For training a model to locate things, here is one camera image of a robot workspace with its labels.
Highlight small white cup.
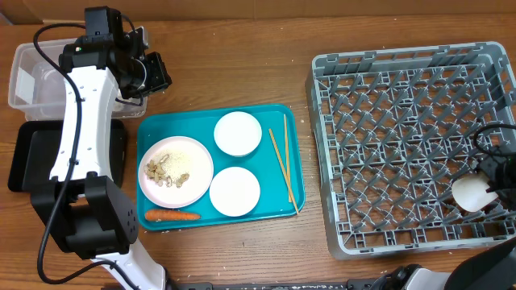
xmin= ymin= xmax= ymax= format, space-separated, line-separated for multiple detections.
xmin=451 ymin=172 xmax=498 ymax=213

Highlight white round plate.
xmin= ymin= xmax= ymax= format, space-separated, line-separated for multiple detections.
xmin=138 ymin=136 xmax=214 ymax=209

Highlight white bowl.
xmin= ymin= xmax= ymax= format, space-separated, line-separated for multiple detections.
xmin=214 ymin=111 xmax=262 ymax=157

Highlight wooden chopstick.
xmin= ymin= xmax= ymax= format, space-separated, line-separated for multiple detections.
xmin=268 ymin=128 xmax=299 ymax=215
xmin=284 ymin=114 xmax=291 ymax=186

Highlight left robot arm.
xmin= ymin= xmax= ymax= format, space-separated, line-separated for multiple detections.
xmin=31 ymin=6 xmax=175 ymax=289

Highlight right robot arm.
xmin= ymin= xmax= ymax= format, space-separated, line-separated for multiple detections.
xmin=370 ymin=155 xmax=515 ymax=290

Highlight grey dishwasher rack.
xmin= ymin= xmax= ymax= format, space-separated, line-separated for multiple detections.
xmin=306 ymin=42 xmax=515 ymax=259

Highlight peanut shells food scraps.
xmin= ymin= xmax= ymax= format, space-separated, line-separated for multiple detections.
xmin=144 ymin=153 xmax=190 ymax=189

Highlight clear plastic bin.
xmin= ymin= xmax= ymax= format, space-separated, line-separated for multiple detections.
xmin=8 ymin=39 xmax=147 ymax=121

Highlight black plastic tray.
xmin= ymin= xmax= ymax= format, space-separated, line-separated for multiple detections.
xmin=7 ymin=119 xmax=127 ymax=192

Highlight orange carrot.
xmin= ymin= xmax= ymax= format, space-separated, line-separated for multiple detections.
xmin=144 ymin=209 xmax=201 ymax=222

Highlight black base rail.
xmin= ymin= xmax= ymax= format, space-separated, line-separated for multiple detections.
xmin=177 ymin=279 xmax=375 ymax=290

